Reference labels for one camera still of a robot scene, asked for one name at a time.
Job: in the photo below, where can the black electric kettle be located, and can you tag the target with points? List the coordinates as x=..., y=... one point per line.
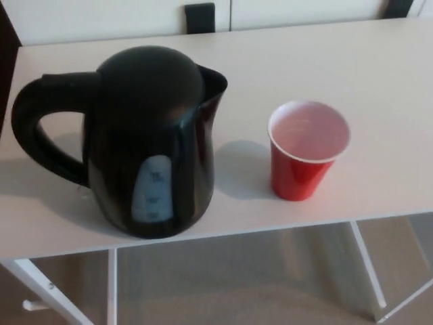
x=149, y=135

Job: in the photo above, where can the red plastic cup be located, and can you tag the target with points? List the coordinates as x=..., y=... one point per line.
x=297, y=176

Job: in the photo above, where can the white table leg frame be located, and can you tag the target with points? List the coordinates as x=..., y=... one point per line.
x=37, y=281
x=370, y=267

